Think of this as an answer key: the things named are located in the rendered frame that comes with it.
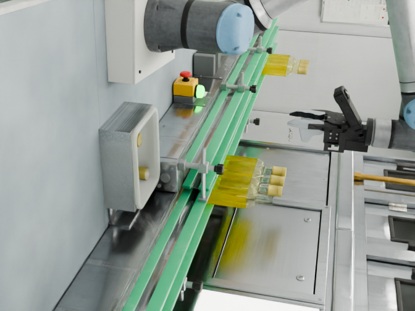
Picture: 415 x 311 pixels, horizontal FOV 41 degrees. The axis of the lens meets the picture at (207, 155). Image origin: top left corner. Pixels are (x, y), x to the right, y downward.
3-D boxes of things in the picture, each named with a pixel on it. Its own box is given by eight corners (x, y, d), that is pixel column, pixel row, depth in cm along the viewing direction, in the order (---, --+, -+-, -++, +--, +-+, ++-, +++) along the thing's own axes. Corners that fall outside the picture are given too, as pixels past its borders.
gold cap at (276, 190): (266, 197, 167) (281, 200, 166) (267, 187, 165) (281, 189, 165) (268, 192, 170) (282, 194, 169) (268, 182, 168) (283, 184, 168)
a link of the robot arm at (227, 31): (187, 0, 124) (246, 6, 120) (204, -3, 136) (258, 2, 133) (184, 53, 128) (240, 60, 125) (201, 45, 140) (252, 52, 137)
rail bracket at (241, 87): (219, 91, 201) (255, 94, 198) (219, 71, 197) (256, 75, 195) (221, 87, 204) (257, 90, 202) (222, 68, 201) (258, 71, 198)
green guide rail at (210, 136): (181, 166, 154) (209, 169, 153) (181, 163, 154) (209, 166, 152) (265, 13, 304) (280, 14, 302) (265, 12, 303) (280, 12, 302)
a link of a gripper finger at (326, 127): (308, 132, 137) (343, 132, 137) (309, 126, 137) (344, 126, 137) (305, 123, 141) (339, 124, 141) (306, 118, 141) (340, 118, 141)
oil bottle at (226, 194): (185, 201, 166) (255, 211, 162) (185, 186, 164) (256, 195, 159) (189, 191, 171) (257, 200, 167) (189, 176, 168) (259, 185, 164)
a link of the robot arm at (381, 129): (392, 126, 134) (390, 113, 141) (373, 124, 135) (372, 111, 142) (387, 153, 138) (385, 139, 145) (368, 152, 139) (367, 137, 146)
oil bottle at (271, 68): (247, 73, 264) (306, 78, 259) (247, 62, 262) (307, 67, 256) (249, 70, 269) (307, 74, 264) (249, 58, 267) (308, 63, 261)
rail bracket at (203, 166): (178, 200, 155) (221, 205, 152) (176, 147, 146) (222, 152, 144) (180, 194, 157) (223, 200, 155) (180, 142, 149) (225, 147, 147)
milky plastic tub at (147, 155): (107, 209, 138) (139, 213, 136) (99, 129, 127) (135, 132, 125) (131, 174, 153) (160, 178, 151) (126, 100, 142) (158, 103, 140)
